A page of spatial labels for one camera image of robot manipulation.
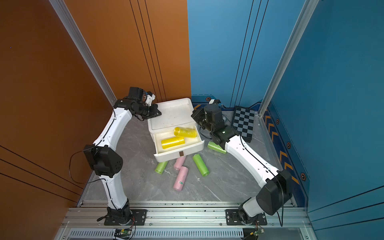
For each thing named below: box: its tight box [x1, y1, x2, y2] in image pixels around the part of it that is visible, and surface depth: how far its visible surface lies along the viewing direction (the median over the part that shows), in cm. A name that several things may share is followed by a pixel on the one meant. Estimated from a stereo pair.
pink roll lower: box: [173, 166, 189, 192], surface depth 85 cm
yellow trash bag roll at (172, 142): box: [161, 136, 186, 150], surface depth 81 cm
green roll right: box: [207, 141, 227, 154], surface depth 97 cm
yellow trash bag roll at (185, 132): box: [173, 127, 197, 138], surface depth 81 cm
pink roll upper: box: [173, 156, 187, 171], surface depth 90 cm
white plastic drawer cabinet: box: [147, 98, 205, 163], surface depth 83 cm
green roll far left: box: [155, 161, 169, 175], surface depth 89 cm
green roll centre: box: [192, 153, 210, 177], surface depth 91 cm
